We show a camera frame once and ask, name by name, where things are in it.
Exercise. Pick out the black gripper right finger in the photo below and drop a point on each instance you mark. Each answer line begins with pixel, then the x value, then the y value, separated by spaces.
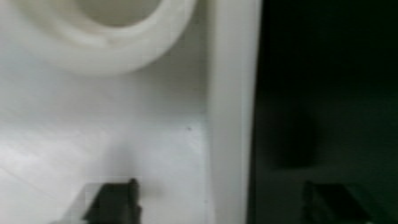
pixel 330 206

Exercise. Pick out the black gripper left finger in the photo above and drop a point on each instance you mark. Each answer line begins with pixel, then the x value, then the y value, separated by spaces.
pixel 115 205

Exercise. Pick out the white square tabletop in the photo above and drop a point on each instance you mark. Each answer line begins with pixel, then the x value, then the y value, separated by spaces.
pixel 126 101

